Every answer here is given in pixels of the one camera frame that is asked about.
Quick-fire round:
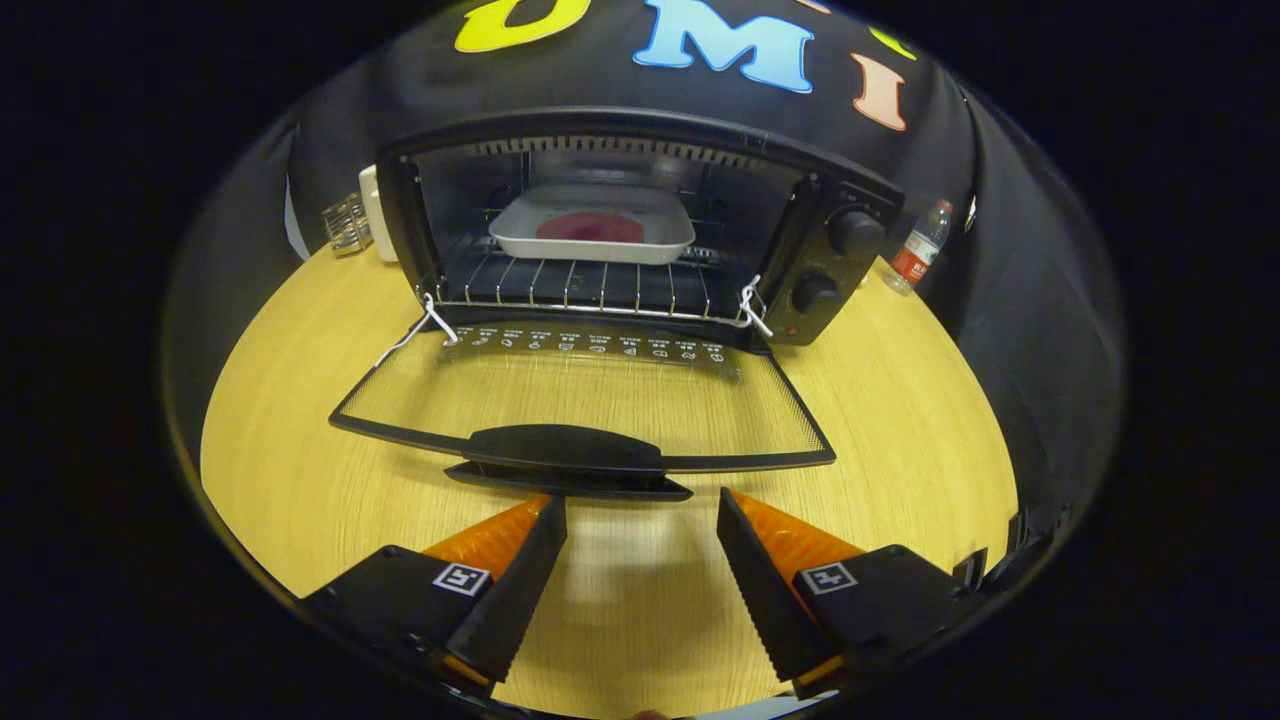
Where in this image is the white square plate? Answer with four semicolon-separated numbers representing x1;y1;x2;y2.
488;183;697;266

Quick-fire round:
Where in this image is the wire mesh pen holder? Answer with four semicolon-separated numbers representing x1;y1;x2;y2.
320;193;374;258

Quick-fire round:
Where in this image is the clear water bottle red label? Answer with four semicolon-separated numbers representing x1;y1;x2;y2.
882;198;956;297

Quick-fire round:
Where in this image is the black backdrop cloth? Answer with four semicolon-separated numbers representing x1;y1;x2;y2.
160;0;1126;521

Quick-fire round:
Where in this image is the white bread toaster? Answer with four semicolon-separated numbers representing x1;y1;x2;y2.
358;165;401;264

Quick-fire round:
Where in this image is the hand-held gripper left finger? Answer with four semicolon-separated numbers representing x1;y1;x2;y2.
300;495;568;699

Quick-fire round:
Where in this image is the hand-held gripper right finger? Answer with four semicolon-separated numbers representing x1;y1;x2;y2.
716;488;991;701

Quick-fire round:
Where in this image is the black toaster oven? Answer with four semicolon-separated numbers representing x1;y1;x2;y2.
328;107;906;501

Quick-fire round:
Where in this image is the pink round meat slice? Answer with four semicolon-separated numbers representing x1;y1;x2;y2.
537;211;646;244

